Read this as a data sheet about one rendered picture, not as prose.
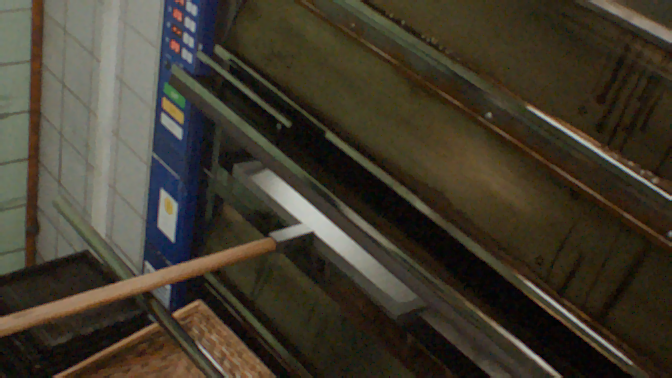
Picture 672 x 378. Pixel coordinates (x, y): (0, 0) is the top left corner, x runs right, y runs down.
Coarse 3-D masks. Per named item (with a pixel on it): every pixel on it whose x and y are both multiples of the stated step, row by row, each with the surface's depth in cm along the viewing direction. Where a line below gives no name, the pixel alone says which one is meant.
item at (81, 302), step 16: (272, 240) 229; (208, 256) 221; (224, 256) 222; (240, 256) 224; (256, 256) 227; (160, 272) 215; (176, 272) 216; (192, 272) 218; (208, 272) 221; (112, 288) 209; (128, 288) 210; (144, 288) 212; (48, 304) 203; (64, 304) 203; (80, 304) 205; (96, 304) 207; (0, 320) 197; (16, 320) 198; (32, 320) 200; (48, 320) 202; (0, 336) 197
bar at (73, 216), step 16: (64, 208) 235; (80, 224) 230; (96, 240) 226; (112, 256) 222; (112, 272) 222; (128, 272) 219; (144, 304) 213; (160, 304) 212; (160, 320) 209; (176, 320) 209; (176, 336) 206; (192, 336) 206; (192, 352) 202; (208, 368) 199
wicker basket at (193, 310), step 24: (192, 312) 269; (144, 336) 262; (168, 336) 269; (216, 336) 263; (96, 360) 257; (120, 360) 262; (144, 360) 267; (168, 360) 272; (216, 360) 264; (240, 360) 258
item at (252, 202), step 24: (240, 192) 252; (264, 216) 246; (312, 264) 235; (336, 288) 230; (360, 288) 225; (384, 312) 219; (408, 312) 220; (408, 336) 215; (432, 336) 215; (432, 360) 210; (456, 360) 210
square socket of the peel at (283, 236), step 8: (304, 224) 235; (272, 232) 231; (280, 232) 231; (288, 232) 231; (296, 232) 232; (304, 232) 232; (312, 232) 233; (280, 240) 229; (288, 240) 230; (296, 240) 231; (304, 240) 232; (312, 240) 234; (280, 248) 230; (288, 248) 231
